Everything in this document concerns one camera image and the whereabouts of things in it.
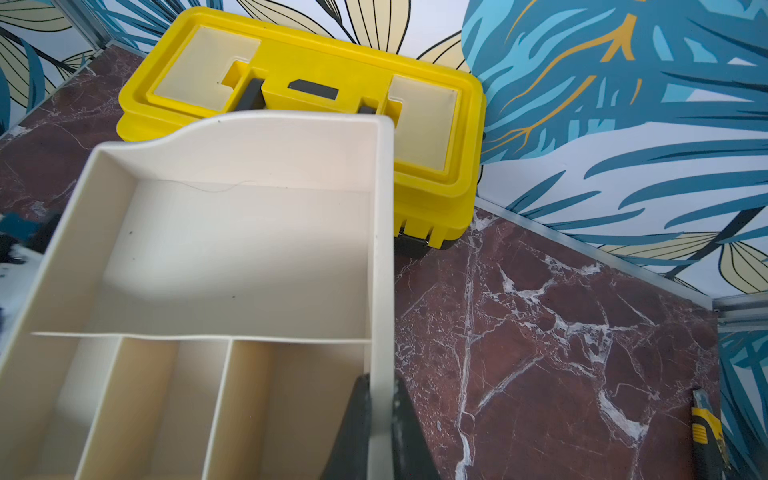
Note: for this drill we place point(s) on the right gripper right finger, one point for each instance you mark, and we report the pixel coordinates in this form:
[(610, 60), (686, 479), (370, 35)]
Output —
[(412, 458)]

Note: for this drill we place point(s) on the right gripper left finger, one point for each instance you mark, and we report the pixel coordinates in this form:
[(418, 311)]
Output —
[(348, 459)]

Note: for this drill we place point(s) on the beige drawer organizer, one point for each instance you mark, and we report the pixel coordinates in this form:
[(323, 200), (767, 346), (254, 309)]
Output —
[(206, 304)]

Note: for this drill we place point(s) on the yellow black screwdriver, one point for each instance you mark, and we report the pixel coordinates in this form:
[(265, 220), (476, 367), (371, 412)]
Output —
[(709, 449)]

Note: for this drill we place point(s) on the yellow black toolbox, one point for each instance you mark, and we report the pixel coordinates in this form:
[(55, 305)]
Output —
[(210, 62)]

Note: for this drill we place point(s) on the right aluminium corner post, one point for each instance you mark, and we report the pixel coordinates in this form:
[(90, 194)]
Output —
[(747, 312)]

